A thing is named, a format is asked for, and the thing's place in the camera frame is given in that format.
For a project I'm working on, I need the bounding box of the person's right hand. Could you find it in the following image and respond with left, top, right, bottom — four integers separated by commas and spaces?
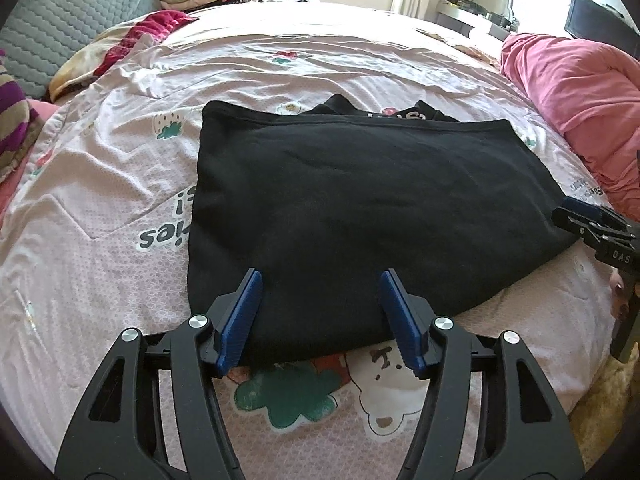
609, 270, 635, 320

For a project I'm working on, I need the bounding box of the yellow fluffy rug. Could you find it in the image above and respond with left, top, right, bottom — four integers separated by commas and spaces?
570, 360, 640, 466

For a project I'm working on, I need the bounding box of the purple striped pillow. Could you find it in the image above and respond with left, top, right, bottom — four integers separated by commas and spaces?
0, 50, 41, 181

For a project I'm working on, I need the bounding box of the red and yellow blanket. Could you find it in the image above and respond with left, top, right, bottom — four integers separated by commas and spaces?
48, 8, 200, 101

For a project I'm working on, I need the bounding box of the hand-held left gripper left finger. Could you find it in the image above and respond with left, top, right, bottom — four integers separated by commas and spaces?
55, 267, 264, 480

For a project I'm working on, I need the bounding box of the pink quilt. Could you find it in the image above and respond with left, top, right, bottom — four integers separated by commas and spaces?
500, 32, 640, 221

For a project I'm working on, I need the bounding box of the black sweatshirt with orange cuffs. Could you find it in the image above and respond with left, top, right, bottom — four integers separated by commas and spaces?
186, 94, 581, 371

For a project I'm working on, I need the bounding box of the black monitor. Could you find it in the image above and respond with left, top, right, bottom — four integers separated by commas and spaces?
564, 0, 640, 56

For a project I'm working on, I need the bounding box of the white desk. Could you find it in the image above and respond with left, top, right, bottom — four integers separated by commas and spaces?
435, 0, 521, 41

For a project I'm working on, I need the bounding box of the grey quilted headboard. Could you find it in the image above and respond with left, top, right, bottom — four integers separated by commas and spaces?
0, 0, 161, 101

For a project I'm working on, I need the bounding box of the pink pillow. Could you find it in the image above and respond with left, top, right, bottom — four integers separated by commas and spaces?
0, 100, 58, 211

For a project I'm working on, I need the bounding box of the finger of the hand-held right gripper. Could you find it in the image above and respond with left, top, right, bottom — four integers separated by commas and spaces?
562, 199, 632, 233
551, 207, 608, 251

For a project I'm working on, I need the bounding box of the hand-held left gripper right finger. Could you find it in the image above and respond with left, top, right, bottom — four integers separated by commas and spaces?
377, 268, 586, 480

